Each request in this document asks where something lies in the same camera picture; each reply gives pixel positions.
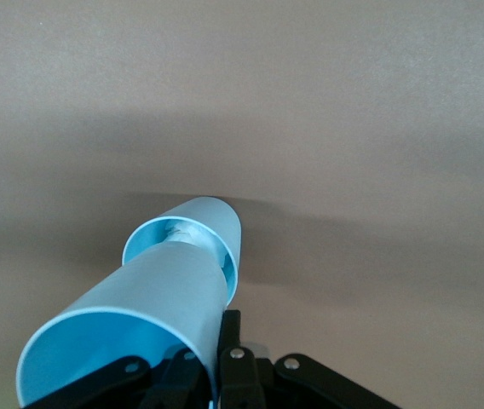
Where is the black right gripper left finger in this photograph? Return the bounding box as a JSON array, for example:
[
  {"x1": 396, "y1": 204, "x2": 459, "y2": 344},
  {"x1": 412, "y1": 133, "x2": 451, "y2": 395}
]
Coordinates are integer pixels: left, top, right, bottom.
[{"x1": 32, "y1": 349, "x2": 204, "y2": 409}]

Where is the blue cup holding tissue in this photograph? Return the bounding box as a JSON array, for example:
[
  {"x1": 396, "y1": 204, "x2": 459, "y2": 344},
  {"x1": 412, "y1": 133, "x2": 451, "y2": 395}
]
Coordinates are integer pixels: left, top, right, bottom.
[{"x1": 121, "y1": 195, "x2": 244, "y2": 310}]

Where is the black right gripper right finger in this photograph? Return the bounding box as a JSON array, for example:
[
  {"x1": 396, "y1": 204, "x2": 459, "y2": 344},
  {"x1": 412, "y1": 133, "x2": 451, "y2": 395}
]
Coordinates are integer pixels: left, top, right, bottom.
[{"x1": 218, "y1": 309, "x2": 400, "y2": 409}]

